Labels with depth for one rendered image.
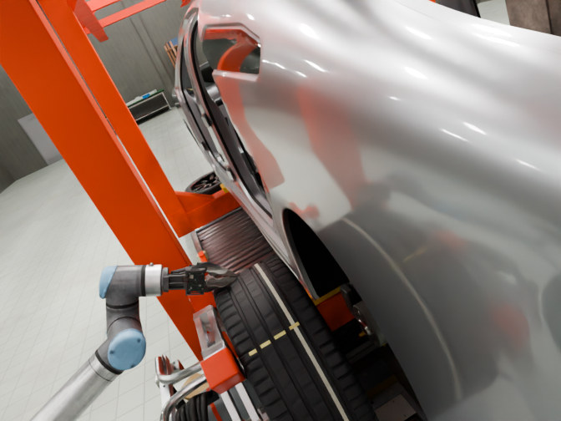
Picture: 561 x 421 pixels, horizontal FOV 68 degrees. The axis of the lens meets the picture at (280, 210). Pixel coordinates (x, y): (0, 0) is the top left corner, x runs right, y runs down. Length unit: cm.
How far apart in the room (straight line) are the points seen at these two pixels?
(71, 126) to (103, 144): 10
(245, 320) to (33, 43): 98
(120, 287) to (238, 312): 33
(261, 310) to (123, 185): 65
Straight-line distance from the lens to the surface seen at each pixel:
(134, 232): 153
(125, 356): 116
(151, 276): 122
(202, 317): 132
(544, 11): 555
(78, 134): 146
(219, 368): 107
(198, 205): 356
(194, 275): 121
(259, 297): 115
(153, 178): 345
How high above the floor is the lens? 179
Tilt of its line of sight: 24 degrees down
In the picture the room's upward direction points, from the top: 25 degrees counter-clockwise
